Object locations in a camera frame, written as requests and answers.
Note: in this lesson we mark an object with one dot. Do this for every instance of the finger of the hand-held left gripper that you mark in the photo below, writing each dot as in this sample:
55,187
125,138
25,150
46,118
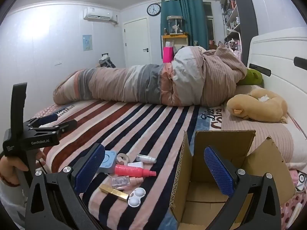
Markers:
49,118
64,125

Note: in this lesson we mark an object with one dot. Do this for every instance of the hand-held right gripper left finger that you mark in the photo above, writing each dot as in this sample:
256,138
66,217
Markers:
90,167

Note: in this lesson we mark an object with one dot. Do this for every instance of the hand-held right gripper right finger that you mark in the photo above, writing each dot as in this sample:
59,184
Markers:
219,172

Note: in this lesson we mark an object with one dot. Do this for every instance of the brown cardboard box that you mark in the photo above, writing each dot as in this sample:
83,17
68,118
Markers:
215,191

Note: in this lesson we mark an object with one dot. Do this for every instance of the small white clear tube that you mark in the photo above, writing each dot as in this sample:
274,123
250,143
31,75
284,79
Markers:
146,158

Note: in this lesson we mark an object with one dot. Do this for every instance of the person's left forearm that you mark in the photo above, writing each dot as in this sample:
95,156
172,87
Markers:
9,201

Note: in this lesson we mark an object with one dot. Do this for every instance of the person's left hand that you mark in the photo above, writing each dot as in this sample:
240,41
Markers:
12,166

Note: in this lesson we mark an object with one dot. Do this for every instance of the light blue compact case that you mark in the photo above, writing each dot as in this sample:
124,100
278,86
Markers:
108,161

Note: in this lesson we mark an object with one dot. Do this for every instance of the beige tape roll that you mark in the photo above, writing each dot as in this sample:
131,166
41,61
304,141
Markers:
122,159

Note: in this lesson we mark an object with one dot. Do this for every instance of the gold lipstick tube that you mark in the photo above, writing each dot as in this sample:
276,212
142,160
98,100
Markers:
114,192

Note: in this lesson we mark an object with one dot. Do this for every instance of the clear plastic box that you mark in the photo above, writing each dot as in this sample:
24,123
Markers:
121,182

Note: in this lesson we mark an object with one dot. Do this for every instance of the pink spray bottle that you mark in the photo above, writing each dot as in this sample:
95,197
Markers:
132,170

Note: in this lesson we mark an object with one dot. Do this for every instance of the white contact lens case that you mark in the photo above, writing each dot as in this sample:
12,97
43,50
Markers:
136,197

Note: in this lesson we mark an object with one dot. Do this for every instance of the striped fleece blanket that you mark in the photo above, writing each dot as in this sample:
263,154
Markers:
134,124

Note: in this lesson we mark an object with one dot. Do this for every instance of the brown plush toy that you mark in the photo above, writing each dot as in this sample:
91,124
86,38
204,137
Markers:
259,107

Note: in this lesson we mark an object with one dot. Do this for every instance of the dark bag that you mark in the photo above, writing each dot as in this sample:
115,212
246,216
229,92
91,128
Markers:
106,61

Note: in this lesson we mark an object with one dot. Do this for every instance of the pink dotted bedsheet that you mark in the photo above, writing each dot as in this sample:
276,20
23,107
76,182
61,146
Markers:
293,206

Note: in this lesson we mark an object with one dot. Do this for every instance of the pink grey duvet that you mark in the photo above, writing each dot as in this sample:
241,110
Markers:
144,81

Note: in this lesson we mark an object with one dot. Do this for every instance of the green plush toy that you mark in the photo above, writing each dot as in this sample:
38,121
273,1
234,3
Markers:
251,77

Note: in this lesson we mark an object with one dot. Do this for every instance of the white door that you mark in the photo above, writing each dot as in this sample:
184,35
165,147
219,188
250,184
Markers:
137,42

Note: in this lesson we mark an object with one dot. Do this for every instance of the white air conditioner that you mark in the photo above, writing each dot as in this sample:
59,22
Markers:
97,13

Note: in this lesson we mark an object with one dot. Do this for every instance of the pink box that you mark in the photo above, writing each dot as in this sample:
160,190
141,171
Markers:
168,55

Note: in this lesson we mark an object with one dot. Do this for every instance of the white bed headboard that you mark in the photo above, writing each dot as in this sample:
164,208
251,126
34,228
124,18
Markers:
278,60

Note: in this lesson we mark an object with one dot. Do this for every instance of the yellow rack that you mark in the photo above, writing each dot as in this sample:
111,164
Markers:
174,40

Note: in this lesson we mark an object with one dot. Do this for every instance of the glass display case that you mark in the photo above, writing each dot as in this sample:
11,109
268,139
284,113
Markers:
175,25

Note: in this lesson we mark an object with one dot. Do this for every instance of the teal curtain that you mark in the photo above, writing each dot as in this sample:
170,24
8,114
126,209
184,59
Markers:
184,21

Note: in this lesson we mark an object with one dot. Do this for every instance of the dark bookshelf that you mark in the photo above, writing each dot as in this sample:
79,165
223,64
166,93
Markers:
236,12

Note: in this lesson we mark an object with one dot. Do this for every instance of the light blue wall poster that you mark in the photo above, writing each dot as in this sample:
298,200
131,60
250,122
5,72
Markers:
87,42

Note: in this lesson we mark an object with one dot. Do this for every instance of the round wall clock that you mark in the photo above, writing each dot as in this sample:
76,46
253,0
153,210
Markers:
153,9

